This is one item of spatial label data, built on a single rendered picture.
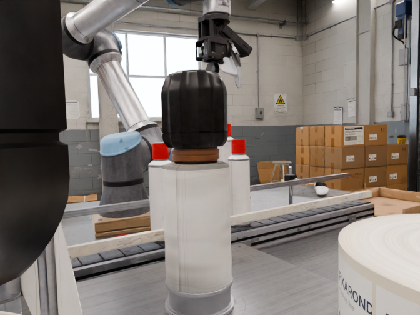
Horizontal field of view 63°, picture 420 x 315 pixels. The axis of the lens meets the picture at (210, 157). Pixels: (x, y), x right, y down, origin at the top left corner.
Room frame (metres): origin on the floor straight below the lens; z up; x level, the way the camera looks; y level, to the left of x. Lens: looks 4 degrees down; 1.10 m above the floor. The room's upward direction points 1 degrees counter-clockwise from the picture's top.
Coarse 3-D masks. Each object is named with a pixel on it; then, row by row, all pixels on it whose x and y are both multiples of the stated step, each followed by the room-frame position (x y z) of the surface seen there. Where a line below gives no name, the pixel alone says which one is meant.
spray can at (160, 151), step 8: (152, 144) 0.70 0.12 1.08; (160, 144) 0.70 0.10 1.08; (152, 152) 0.71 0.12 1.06; (160, 152) 0.70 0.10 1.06; (168, 152) 0.71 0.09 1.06; (160, 160) 0.70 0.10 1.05; (168, 160) 0.71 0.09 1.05; (152, 168) 0.69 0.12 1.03; (160, 168) 0.69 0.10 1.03; (152, 176) 0.69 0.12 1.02; (160, 176) 0.69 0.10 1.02; (152, 184) 0.69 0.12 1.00; (160, 184) 0.69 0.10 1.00; (152, 192) 0.69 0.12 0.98; (160, 192) 0.69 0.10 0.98; (152, 200) 0.69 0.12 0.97; (160, 200) 0.69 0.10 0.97; (152, 208) 0.69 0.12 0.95; (160, 208) 0.69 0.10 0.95; (152, 216) 0.70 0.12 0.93; (160, 216) 0.69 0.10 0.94; (152, 224) 0.70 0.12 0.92; (160, 224) 0.69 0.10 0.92
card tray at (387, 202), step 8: (352, 192) 1.26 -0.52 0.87; (376, 192) 1.34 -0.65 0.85; (384, 192) 1.33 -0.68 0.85; (392, 192) 1.30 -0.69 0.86; (400, 192) 1.28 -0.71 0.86; (408, 192) 1.25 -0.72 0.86; (416, 192) 1.23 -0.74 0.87; (368, 200) 1.28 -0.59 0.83; (376, 200) 1.28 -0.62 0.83; (384, 200) 1.27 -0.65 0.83; (392, 200) 1.27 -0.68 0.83; (400, 200) 1.27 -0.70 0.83; (408, 200) 1.25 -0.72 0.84; (416, 200) 1.23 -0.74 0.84; (376, 208) 1.15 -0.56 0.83; (384, 208) 1.14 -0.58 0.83; (392, 208) 1.14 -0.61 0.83; (400, 208) 1.14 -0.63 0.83; (408, 208) 0.99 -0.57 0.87; (416, 208) 1.01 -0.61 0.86; (376, 216) 1.04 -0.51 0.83
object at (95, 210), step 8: (320, 176) 1.03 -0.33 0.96; (328, 176) 1.04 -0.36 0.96; (336, 176) 1.06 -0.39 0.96; (344, 176) 1.09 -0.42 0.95; (264, 184) 0.91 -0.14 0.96; (272, 184) 0.92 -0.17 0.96; (280, 184) 0.94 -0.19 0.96; (288, 184) 0.95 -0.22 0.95; (296, 184) 0.97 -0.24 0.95; (144, 200) 0.73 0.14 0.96; (80, 208) 0.66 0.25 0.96; (88, 208) 0.66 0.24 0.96; (96, 208) 0.67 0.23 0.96; (104, 208) 0.68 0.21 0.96; (112, 208) 0.69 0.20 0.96; (120, 208) 0.70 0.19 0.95; (128, 208) 0.71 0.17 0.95; (64, 216) 0.64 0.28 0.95; (72, 216) 0.65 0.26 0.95
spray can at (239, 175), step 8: (232, 144) 0.81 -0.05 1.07; (240, 144) 0.80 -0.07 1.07; (232, 152) 0.81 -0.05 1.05; (240, 152) 0.80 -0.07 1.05; (232, 160) 0.80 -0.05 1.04; (240, 160) 0.79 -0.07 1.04; (248, 160) 0.81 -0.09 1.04; (232, 168) 0.80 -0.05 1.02; (240, 168) 0.79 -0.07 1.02; (248, 168) 0.80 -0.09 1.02; (232, 176) 0.80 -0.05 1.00; (240, 176) 0.79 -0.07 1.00; (248, 176) 0.80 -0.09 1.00; (232, 184) 0.80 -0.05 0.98; (240, 184) 0.79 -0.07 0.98; (248, 184) 0.80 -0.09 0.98; (232, 192) 0.80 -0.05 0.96; (240, 192) 0.79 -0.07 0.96; (248, 192) 0.80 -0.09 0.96; (232, 200) 0.80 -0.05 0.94; (240, 200) 0.79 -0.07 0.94; (248, 200) 0.80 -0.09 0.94; (232, 208) 0.80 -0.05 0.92; (240, 208) 0.79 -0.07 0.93; (248, 208) 0.80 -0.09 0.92; (240, 224) 0.79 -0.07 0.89; (248, 224) 0.80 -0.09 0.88
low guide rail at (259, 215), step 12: (360, 192) 1.01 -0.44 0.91; (300, 204) 0.87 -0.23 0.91; (312, 204) 0.90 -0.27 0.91; (324, 204) 0.92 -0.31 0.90; (240, 216) 0.77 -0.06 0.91; (252, 216) 0.79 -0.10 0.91; (264, 216) 0.81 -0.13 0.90; (276, 216) 0.83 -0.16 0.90; (108, 240) 0.61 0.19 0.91; (120, 240) 0.62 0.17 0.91; (132, 240) 0.63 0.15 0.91; (144, 240) 0.64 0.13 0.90; (156, 240) 0.66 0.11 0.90; (72, 252) 0.57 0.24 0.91; (84, 252) 0.58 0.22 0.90; (96, 252) 0.60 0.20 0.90
